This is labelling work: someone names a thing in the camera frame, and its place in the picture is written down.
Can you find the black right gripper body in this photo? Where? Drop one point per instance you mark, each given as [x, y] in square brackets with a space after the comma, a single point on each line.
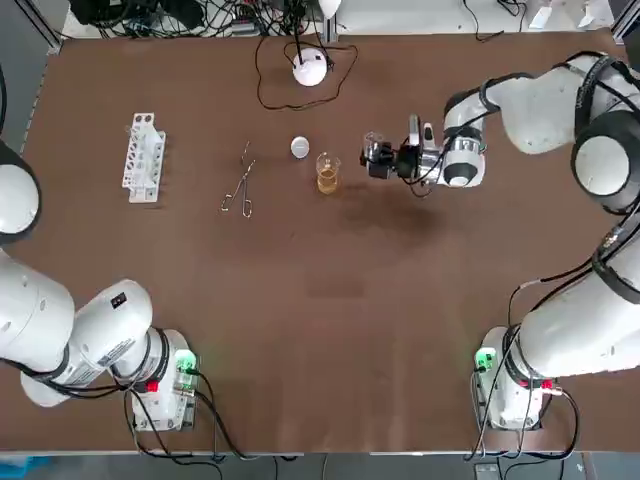
[407, 162]

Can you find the clear glass test tube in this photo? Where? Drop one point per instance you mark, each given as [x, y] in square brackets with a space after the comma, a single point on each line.
[130, 131]

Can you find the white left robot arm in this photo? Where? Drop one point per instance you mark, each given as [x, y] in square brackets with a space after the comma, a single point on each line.
[40, 310]

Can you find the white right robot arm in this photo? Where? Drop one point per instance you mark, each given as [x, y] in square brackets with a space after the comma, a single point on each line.
[575, 340]

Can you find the glass beaker with amber liquid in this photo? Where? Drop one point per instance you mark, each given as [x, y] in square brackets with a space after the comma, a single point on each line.
[328, 181]

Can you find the small white porcelain dish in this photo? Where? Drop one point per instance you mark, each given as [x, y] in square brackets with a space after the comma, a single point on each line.
[300, 147]

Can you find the white desk lamp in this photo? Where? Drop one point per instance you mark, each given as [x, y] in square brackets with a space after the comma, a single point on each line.
[311, 67]

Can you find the metal crucible tongs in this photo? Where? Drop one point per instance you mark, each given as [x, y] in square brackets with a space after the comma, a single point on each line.
[245, 175]

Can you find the white test tube rack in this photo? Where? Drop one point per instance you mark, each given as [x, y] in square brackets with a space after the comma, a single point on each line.
[150, 189]

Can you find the aluminium frame post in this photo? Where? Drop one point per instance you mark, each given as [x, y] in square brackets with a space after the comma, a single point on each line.
[331, 30]

